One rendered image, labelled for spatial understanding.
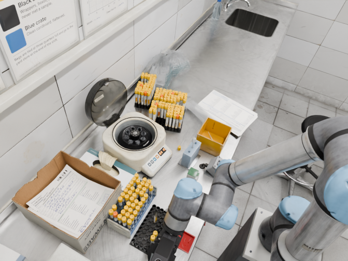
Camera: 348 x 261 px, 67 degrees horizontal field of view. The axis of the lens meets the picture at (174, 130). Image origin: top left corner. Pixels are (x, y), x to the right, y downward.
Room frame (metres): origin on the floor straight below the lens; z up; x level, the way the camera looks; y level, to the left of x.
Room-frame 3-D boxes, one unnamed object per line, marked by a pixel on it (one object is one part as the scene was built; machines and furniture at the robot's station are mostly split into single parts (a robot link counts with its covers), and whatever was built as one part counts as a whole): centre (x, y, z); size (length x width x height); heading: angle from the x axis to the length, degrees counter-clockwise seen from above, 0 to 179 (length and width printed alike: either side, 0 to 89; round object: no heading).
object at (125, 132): (0.75, 0.17, 0.97); 0.15 x 0.15 x 0.07
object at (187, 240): (0.36, -0.10, 0.88); 0.07 x 0.07 x 0.01; 70
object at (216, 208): (0.37, -0.17, 1.16); 0.11 x 0.11 x 0.08; 76
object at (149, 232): (0.39, 0.03, 0.93); 0.17 x 0.09 x 0.11; 160
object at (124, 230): (0.45, 0.11, 0.91); 0.20 x 0.10 x 0.07; 160
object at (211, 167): (0.70, -0.20, 0.92); 0.13 x 0.07 x 0.08; 70
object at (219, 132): (0.86, -0.19, 0.93); 0.13 x 0.13 x 0.10; 69
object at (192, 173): (0.63, -0.11, 0.91); 0.05 x 0.04 x 0.07; 70
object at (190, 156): (0.73, -0.09, 0.92); 0.10 x 0.07 x 0.10; 155
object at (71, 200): (0.42, 0.34, 0.95); 0.29 x 0.25 x 0.15; 70
